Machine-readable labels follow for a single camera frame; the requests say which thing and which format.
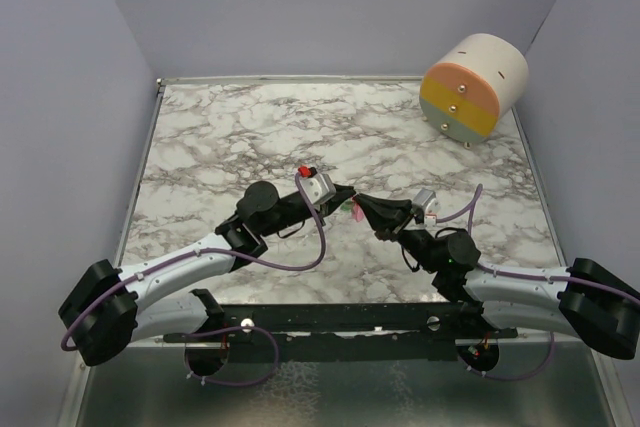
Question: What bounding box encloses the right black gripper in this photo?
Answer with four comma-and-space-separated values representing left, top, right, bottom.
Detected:
354, 194, 442, 275

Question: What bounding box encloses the pink key tag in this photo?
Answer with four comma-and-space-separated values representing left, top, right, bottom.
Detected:
351, 203, 365, 222

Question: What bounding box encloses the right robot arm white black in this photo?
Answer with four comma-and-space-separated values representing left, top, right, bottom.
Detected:
354, 194, 639, 360

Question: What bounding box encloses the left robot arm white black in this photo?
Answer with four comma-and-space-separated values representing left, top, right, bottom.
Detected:
58, 174, 355, 366

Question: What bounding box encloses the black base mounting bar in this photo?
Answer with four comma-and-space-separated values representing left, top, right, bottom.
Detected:
163, 302, 517, 363

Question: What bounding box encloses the round three-drawer mini cabinet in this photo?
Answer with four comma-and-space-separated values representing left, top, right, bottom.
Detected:
419, 33, 529, 147

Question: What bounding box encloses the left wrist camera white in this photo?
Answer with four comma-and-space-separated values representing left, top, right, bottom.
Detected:
297, 166, 336, 209

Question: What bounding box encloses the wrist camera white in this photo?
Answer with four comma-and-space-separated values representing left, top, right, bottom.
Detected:
297, 166, 336, 209
412, 188, 440, 227

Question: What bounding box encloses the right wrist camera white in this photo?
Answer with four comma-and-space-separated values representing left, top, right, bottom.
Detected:
412, 188, 440, 227

